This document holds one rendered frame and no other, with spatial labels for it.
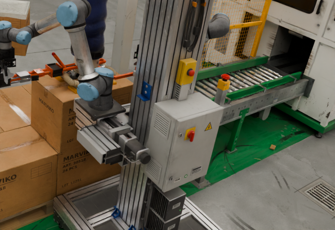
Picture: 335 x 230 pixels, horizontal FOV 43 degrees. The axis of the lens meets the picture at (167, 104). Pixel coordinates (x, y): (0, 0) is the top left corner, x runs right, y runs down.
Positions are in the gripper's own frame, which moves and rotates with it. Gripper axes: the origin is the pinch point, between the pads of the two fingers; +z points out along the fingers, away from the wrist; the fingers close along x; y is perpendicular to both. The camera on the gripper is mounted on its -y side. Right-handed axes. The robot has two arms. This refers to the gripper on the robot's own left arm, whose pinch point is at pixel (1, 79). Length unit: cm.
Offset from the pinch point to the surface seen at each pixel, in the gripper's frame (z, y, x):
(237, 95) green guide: 48, 214, -28
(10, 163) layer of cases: 53, -2, -13
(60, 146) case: 48, 30, -19
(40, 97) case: 22.9, 29.8, 7.5
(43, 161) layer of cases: 57, 18, -18
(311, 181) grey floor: 108, 248, -112
